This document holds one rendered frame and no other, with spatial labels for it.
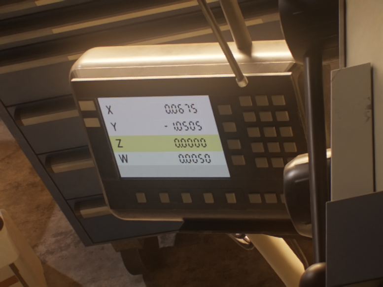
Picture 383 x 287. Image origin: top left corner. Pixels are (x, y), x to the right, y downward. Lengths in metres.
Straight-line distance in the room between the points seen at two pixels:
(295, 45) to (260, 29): 1.80
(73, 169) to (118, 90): 1.25
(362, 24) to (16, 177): 2.94
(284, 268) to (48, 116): 1.05
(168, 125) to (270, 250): 0.27
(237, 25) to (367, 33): 0.92
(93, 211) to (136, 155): 1.29
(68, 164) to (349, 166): 2.33
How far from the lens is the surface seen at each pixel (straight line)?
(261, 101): 2.19
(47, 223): 4.06
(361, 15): 1.31
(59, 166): 3.51
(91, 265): 3.93
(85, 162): 3.49
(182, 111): 2.25
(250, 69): 2.19
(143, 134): 2.29
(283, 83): 2.17
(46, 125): 3.46
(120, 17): 3.19
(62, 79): 3.36
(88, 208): 3.61
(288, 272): 2.45
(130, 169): 2.33
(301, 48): 1.41
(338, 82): 1.25
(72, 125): 3.45
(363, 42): 1.29
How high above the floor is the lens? 2.74
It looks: 43 degrees down
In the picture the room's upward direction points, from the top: 29 degrees counter-clockwise
